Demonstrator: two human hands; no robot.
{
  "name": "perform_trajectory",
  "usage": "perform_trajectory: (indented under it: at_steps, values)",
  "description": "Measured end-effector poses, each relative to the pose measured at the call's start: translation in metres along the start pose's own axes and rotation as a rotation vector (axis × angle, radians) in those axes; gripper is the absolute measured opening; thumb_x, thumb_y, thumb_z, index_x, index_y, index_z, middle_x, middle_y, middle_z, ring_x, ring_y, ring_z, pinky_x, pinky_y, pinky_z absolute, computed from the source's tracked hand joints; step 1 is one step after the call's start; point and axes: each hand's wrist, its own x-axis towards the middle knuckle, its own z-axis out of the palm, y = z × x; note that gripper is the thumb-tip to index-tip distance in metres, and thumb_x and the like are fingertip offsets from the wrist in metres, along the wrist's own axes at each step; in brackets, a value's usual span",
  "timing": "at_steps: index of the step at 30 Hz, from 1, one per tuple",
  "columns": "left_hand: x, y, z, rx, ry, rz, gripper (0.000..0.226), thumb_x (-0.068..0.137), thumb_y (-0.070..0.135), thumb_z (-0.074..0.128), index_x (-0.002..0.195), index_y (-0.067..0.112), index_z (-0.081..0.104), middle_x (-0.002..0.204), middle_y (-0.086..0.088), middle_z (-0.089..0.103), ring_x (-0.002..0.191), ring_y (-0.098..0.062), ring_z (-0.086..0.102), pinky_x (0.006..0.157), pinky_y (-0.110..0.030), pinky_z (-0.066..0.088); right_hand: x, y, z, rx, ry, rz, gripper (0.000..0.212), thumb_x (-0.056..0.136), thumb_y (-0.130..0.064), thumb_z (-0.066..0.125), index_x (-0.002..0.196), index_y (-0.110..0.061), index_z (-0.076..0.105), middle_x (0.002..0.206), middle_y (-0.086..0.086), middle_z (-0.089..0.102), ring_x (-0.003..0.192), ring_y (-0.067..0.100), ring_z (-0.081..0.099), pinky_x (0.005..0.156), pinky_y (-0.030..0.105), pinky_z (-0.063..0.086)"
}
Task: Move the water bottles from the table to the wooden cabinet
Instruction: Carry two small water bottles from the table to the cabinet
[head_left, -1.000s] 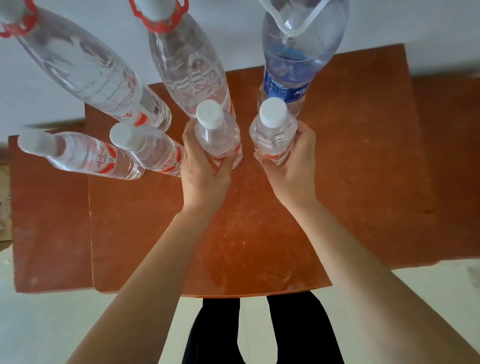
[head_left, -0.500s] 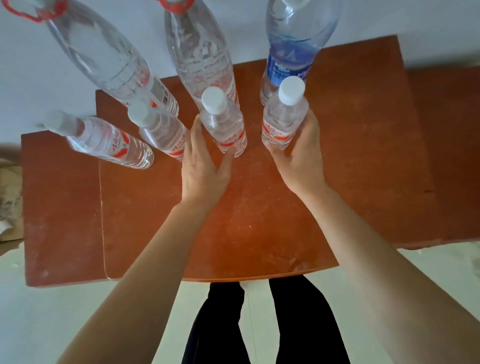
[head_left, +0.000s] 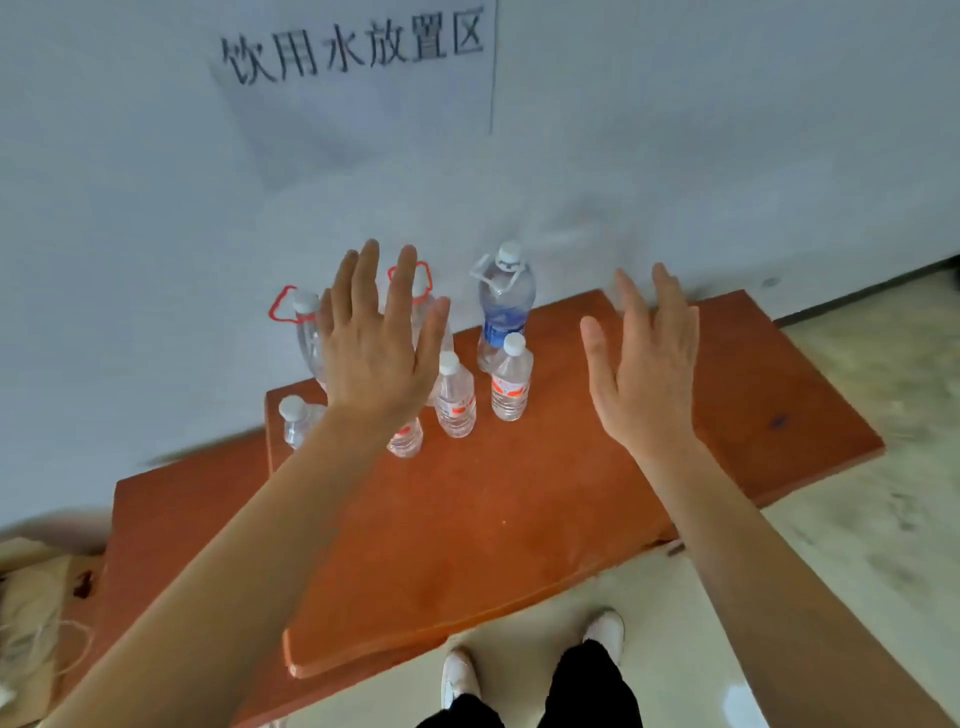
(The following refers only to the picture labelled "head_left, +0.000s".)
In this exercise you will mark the person's right hand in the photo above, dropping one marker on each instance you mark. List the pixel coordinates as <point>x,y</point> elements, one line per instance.
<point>652,375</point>

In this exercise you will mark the white paper sign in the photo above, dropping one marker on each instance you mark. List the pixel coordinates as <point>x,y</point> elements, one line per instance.
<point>337,112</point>

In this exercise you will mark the person's white shoe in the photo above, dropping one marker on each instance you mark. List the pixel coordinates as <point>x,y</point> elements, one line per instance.
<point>604,634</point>
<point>459,675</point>

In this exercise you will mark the person's left hand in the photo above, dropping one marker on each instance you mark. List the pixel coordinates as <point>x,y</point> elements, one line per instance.
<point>375,360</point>

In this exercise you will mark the person's black trousers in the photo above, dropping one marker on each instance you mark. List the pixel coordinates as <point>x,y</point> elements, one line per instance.
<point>585,690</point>

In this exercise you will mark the blue-label Aquafina bottle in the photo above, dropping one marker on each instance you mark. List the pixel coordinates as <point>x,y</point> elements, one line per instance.
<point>506,300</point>

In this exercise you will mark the person's right forearm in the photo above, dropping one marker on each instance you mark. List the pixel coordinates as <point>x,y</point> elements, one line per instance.
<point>765,600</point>

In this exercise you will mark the person's left forearm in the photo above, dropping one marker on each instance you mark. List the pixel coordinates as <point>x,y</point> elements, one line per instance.
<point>225,570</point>

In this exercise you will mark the orange wooden cabinet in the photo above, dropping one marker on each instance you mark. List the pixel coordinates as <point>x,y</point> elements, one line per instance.
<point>562,487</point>

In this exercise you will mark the open cardboard box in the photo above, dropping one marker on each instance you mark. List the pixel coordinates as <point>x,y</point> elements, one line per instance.
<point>30,600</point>

